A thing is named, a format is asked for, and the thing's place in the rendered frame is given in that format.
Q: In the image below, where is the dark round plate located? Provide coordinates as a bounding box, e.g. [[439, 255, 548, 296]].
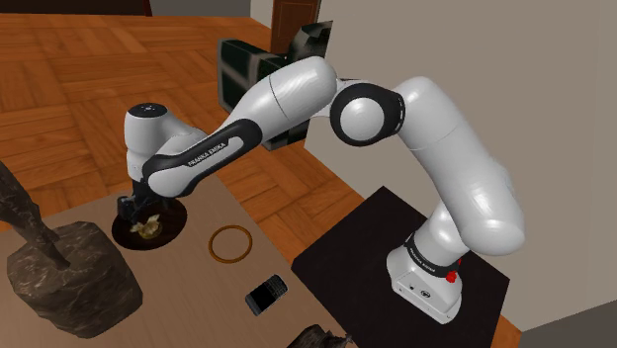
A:
[[111, 196, 188, 251]]

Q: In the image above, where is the black mobile phone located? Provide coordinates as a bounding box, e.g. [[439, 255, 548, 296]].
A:
[[244, 274, 290, 317]]

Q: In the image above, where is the dark rough sculpture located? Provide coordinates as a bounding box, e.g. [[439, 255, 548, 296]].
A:
[[287, 323, 354, 348]]

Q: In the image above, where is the black robot stand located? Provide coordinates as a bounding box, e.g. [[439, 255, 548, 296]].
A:
[[291, 185, 511, 348]]

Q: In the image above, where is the dark green cabinet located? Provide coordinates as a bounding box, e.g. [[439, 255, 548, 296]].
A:
[[217, 20, 334, 152]]

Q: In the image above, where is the dark stone statue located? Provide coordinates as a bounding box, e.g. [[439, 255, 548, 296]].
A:
[[0, 161, 143, 339]]

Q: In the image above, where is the brown ring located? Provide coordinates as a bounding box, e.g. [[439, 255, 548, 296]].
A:
[[208, 223, 254, 265]]

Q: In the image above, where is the pale yellow crumpled object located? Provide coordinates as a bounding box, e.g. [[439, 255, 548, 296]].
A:
[[129, 215, 164, 240]]

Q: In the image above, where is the brown wooden door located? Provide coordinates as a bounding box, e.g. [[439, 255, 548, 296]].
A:
[[270, 0, 322, 55]]

